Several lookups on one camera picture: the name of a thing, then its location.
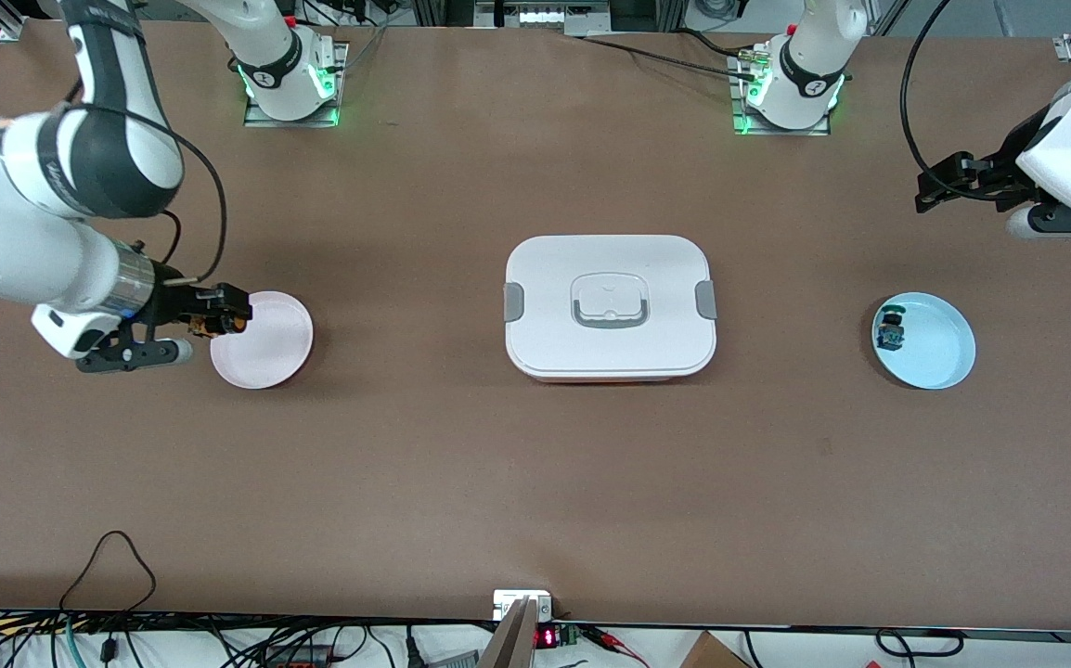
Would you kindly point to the green and blue switch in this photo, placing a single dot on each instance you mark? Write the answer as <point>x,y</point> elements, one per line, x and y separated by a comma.
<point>891,329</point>

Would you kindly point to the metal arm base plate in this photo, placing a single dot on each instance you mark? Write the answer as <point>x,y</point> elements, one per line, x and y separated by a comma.
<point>781,131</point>
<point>257,116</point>

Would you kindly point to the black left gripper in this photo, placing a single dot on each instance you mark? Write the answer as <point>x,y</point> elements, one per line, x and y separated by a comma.
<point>988,173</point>

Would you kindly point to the orange push-button switch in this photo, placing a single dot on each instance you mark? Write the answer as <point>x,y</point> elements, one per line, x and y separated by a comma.
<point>220,325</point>

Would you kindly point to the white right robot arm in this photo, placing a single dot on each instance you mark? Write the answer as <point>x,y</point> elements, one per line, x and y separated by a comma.
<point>25,241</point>

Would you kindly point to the brown cardboard piece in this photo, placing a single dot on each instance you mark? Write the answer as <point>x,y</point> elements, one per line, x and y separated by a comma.
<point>712,654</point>

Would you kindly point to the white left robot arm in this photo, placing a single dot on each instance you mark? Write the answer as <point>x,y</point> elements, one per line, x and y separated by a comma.
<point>809,70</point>

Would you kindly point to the light blue round plate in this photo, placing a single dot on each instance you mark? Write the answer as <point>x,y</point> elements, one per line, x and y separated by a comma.
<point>939,343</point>

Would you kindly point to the white lidded box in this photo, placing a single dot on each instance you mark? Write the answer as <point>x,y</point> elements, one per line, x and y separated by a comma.
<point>610,343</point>

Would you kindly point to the white mounting bracket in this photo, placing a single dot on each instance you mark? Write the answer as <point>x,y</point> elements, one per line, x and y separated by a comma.
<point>504,603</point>

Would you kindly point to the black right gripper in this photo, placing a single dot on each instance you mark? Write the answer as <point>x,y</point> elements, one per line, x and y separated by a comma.
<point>167,299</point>

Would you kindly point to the red digit display board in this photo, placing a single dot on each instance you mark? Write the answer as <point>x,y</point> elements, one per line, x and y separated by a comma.
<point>549,637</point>

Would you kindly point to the aluminium camera post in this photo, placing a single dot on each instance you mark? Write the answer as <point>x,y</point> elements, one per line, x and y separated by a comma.
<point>512,640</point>

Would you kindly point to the pink round plate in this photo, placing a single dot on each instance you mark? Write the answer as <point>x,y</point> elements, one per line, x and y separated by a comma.
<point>266,343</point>

